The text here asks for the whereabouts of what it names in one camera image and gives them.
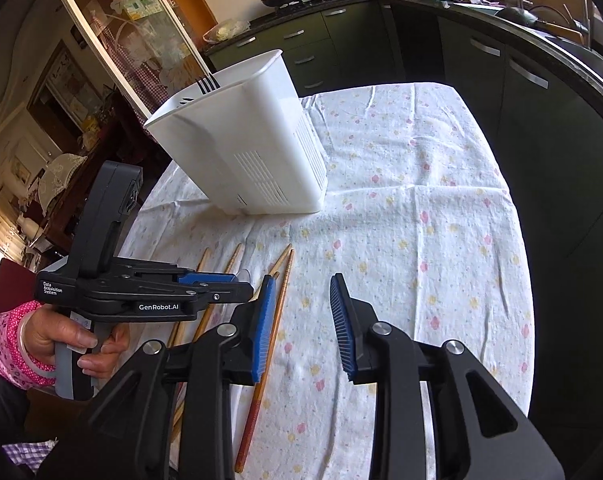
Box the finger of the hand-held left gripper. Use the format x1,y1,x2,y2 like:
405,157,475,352
200,282,255,307
178,270,236,288

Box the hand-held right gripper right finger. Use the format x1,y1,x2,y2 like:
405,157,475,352
329,273,565,480

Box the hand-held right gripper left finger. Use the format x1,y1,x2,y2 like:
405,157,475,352
36,274,278,480

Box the wooden chopstick red end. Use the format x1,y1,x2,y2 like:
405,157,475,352
234,249,296,475

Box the white plastic utensil holder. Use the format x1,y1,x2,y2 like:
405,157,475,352
144,49,329,216

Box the person's left forearm pink sleeve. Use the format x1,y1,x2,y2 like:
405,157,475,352
0,299,58,392

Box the person's left hand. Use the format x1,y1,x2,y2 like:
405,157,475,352
24,304,131,381

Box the chair with lace cover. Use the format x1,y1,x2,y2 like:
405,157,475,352
36,153,88,212

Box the dark red chair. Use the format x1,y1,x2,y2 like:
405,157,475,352
0,257,38,320

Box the white floral tablecloth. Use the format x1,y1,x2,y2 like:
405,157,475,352
116,81,535,480

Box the glass sliding door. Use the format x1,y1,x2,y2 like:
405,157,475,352
42,0,218,117

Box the purple checkered clothing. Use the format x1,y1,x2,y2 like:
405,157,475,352
0,441,58,480

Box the clear plastic bag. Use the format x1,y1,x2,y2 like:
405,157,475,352
204,19,251,44

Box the green kitchen cabinets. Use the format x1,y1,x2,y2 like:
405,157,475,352
204,0,603,311

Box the black gas stove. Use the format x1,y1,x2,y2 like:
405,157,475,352
260,0,373,14

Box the dark ladle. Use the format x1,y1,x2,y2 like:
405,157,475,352
495,5,582,36

